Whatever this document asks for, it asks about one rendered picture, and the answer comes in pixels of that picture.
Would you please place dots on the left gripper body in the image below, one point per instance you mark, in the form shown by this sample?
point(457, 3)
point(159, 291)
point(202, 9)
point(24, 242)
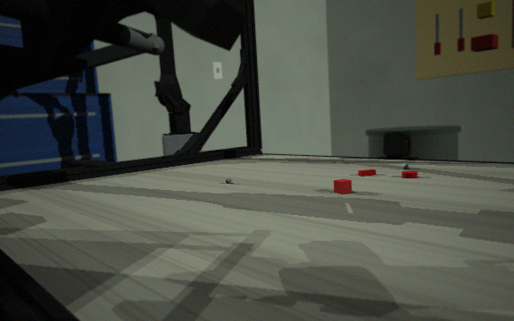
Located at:
point(218, 22)

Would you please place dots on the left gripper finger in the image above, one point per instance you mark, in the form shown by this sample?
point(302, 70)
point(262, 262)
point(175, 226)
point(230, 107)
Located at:
point(33, 38)
point(75, 24)

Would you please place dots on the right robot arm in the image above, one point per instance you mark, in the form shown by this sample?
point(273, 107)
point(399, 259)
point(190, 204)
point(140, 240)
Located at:
point(168, 88)

